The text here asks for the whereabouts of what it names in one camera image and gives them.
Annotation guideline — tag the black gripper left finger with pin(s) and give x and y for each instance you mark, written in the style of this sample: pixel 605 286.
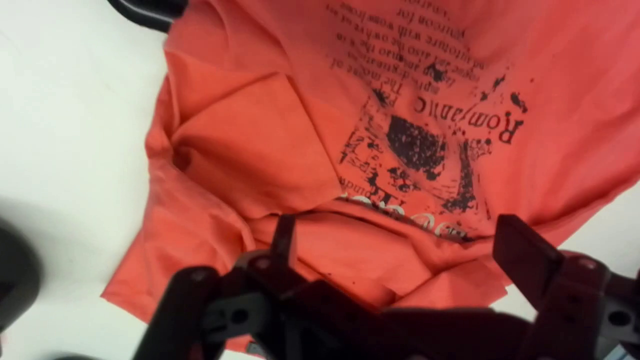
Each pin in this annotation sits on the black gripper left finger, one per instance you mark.
pixel 200 313

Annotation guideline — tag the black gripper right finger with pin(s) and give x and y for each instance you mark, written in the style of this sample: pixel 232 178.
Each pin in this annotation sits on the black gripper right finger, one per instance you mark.
pixel 580 306

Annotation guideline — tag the red cloth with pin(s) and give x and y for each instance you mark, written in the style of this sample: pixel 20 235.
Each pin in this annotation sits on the red cloth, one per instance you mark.
pixel 266 132

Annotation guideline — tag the black toy pot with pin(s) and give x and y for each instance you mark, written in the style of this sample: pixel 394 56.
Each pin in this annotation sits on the black toy pot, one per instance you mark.
pixel 16 273

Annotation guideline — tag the black grill tray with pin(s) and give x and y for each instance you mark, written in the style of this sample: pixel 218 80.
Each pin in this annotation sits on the black grill tray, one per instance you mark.
pixel 147 10

